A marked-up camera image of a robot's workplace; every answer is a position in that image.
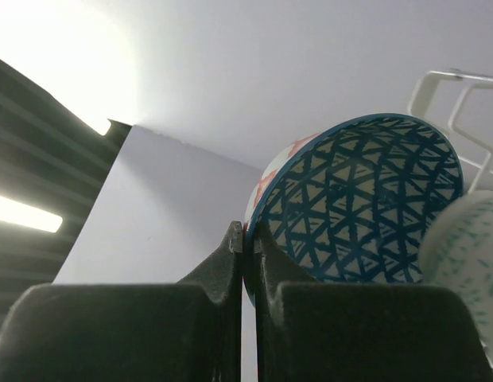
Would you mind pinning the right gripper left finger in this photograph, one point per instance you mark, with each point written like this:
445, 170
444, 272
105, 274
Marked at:
184, 331

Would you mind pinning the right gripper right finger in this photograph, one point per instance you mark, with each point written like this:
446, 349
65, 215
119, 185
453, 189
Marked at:
312, 331

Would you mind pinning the dark blue triangle-pattern bowl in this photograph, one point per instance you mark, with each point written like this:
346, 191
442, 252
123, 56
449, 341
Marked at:
352, 204

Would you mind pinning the green and white bowl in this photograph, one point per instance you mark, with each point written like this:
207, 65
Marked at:
457, 253

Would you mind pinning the white wire dish rack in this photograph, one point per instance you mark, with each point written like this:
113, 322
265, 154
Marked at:
422, 99

